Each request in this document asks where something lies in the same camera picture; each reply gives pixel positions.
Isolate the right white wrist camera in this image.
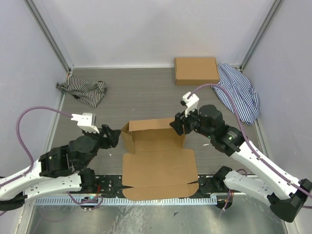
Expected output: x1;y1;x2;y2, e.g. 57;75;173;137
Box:
180;92;199;117

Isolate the right aluminium frame post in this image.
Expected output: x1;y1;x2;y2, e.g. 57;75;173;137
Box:
239;0;284;71

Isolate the blue white striped cloth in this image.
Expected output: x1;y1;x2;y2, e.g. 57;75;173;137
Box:
212;64;260;126

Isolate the grey slotted cable duct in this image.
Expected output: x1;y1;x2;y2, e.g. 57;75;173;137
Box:
35;195;217;206

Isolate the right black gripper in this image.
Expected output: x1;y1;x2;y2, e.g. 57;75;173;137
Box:
170;103;214;138

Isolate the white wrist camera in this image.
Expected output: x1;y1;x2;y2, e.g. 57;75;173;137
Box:
180;92;199;117
71;113;99;134

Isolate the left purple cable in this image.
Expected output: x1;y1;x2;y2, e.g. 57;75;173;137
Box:
0;106;74;191

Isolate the left aluminium frame post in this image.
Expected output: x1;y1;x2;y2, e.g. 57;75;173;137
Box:
24;0;75;73

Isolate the folded brown cardboard box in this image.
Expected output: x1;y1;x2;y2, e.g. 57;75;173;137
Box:
174;57;219;86

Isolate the black white striped cloth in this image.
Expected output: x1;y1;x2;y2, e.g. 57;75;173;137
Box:
56;75;107;108

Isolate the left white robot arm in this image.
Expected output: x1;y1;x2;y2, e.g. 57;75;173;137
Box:
0;125;121;212

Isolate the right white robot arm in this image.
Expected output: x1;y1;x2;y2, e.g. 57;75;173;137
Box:
170;105;312;223

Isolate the aluminium frame post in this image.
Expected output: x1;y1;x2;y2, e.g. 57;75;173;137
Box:
239;0;284;71
24;0;75;73

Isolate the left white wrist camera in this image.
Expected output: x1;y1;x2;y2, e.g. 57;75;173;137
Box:
71;113;99;134

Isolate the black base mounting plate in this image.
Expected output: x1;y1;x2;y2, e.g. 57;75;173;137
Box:
80;174;228;201

